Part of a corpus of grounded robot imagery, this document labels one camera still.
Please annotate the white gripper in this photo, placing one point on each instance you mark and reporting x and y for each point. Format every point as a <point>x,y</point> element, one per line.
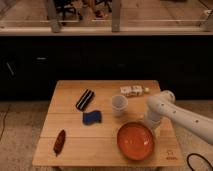
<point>153,120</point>

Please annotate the orange ceramic bowl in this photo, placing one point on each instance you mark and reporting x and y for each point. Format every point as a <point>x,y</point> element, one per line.
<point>135,141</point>

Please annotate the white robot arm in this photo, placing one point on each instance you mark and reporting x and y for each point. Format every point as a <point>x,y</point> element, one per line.
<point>162,105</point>

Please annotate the white printed box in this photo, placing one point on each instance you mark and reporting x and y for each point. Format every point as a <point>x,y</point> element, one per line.
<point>131,90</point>

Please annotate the translucent plastic cup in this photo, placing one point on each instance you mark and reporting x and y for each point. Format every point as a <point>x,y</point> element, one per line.
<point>119,104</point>

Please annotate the blue sponge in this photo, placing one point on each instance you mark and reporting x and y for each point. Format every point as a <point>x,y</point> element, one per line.
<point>92,117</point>

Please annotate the black white striped case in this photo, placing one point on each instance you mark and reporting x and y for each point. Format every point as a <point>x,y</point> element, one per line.
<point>84,100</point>

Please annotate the dark red brown pouch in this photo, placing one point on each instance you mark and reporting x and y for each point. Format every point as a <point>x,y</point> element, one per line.
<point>59,143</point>

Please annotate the black office chair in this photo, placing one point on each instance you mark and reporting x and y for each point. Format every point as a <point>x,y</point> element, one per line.
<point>66,6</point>

